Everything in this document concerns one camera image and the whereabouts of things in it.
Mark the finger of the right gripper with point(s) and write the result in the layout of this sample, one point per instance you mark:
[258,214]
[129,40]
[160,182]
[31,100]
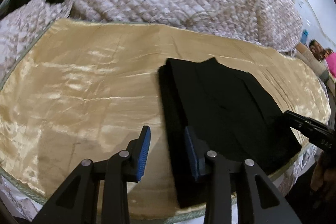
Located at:
[307,126]

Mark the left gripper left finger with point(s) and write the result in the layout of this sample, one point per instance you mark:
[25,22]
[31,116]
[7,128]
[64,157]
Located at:
[76,199]

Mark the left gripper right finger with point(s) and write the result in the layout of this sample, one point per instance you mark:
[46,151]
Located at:
[258,200]

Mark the black pants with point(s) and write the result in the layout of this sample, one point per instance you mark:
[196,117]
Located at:
[229,110]

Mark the pink pillow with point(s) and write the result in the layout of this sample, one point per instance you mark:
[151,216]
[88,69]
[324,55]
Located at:
[331,62]

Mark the reclining person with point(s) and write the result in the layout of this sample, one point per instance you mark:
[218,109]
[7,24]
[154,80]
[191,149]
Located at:
[312,55]

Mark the golden satin bed sheet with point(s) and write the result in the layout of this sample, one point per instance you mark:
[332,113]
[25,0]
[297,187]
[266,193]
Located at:
[84,90]

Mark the blue bottle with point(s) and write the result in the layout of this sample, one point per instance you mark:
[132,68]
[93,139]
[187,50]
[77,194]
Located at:
[304,36]

